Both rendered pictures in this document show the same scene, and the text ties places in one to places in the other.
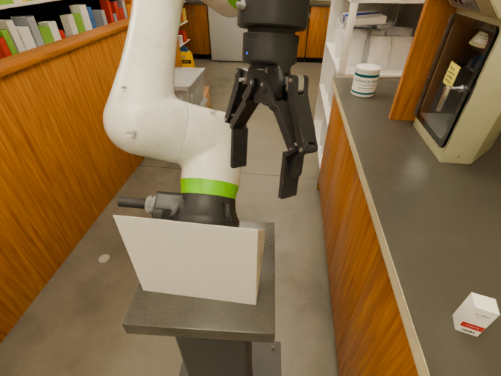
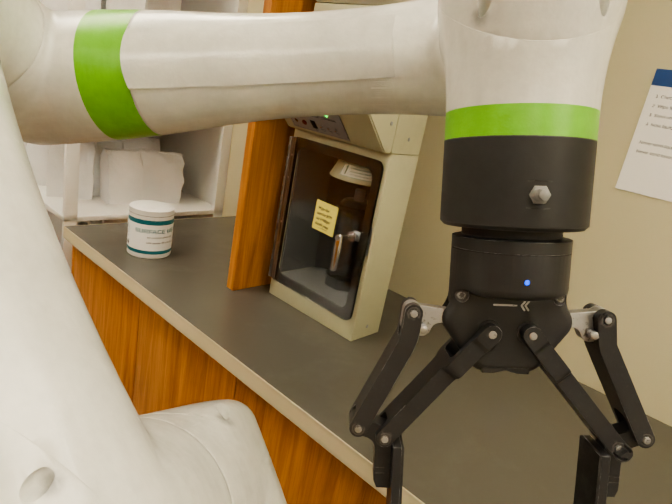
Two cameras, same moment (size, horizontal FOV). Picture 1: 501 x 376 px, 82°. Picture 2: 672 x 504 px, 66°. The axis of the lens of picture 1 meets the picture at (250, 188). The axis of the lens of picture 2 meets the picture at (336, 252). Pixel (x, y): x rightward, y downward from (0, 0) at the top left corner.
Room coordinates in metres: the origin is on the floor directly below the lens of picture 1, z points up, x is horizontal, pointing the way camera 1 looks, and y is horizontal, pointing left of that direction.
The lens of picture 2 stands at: (0.34, 0.31, 1.53)
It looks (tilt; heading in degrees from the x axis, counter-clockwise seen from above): 17 degrees down; 303
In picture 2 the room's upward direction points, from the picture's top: 11 degrees clockwise
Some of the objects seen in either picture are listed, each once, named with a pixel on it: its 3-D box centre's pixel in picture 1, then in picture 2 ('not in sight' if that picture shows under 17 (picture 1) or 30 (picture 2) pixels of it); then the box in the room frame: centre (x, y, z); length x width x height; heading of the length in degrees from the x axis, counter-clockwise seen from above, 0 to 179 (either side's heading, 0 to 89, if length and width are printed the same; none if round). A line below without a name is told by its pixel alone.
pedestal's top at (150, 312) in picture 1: (211, 269); not in sight; (0.44, 0.10, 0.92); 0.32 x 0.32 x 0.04; 86
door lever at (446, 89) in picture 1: (448, 98); (341, 251); (0.97, -0.68, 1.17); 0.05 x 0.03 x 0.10; 83
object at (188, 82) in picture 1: (180, 92); not in sight; (2.92, 0.72, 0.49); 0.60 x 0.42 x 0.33; 173
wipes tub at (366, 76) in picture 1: (365, 80); (150, 228); (1.64, -0.65, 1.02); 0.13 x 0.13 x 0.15
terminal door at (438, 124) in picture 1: (447, 81); (321, 226); (1.07, -0.73, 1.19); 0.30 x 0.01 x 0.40; 173
